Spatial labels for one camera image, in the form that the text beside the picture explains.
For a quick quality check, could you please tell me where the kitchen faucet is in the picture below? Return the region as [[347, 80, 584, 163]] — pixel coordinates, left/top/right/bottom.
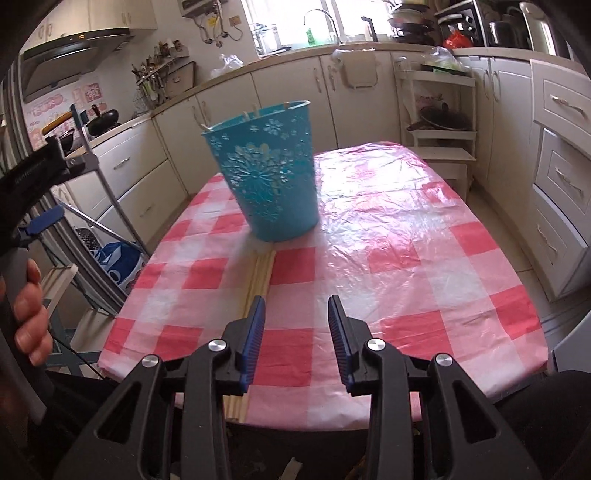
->
[[303, 8, 342, 46]]

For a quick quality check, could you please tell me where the person's left hand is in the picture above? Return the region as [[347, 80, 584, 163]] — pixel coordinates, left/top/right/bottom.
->
[[13, 259, 53, 366]]

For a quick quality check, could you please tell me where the red white checkered tablecloth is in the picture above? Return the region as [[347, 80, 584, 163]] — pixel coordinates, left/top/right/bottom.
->
[[99, 143, 548, 430]]

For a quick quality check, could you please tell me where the black wok on stove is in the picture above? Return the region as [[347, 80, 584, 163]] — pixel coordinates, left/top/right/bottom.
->
[[86, 104, 119, 137]]

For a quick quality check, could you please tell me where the range hood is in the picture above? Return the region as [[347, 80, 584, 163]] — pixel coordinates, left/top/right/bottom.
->
[[21, 28, 133, 103]]

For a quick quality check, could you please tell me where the white gas water heater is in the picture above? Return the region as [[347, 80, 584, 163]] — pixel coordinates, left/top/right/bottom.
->
[[177, 0, 222, 19]]

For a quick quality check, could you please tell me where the white plastic bag on counter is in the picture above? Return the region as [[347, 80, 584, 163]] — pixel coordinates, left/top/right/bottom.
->
[[209, 54, 245, 79]]

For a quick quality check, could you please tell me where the white small storage shelf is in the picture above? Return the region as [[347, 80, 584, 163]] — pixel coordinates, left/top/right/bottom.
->
[[393, 56, 477, 199]]

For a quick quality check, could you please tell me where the white hanging trash bin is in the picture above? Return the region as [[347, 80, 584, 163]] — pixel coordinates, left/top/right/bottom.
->
[[332, 49, 378, 89]]

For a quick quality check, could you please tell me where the red plastic bag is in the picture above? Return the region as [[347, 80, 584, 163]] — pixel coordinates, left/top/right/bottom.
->
[[443, 29, 474, 50]]

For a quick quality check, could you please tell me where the blue dustpan with handle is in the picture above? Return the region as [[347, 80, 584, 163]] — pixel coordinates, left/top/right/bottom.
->
[[42, 103, 151, 257]]

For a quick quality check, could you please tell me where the wall utensil rack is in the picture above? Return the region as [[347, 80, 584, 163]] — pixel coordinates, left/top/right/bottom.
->
[[131, 40, 197, 110]]

